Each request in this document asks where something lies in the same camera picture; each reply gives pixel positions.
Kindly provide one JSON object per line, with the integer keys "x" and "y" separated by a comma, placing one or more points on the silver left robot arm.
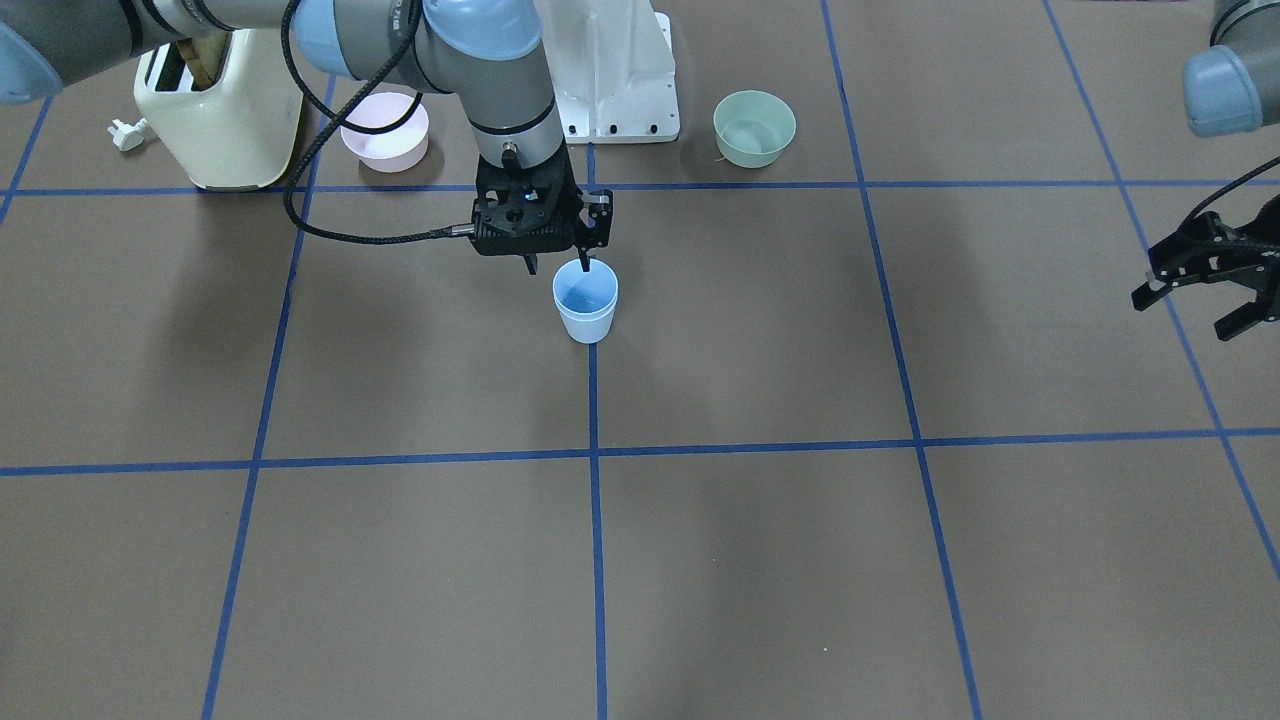
{"x": 1230, "y": 88}

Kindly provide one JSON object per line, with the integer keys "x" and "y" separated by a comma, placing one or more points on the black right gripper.
{"x": 597, "y": 222}

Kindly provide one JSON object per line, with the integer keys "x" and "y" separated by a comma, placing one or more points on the light blue cup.
{"x": 586, "y": 299}

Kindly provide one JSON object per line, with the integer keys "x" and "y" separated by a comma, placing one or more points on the white power plug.
{"x": 127, "y": 137}

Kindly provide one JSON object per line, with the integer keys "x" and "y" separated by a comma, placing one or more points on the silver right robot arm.
{"x": 489, "y": 54}

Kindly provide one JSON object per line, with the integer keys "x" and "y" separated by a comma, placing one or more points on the toast slice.
{"x": 202, "y": 57}

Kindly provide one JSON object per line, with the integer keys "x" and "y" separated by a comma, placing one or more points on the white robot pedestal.
{"x": 614, "y": 71}

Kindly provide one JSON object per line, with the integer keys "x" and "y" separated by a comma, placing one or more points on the green bowl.
{"x": 753, "y": 128}

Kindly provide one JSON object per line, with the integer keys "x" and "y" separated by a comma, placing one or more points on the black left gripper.
{"x": 1262, "y": 273}

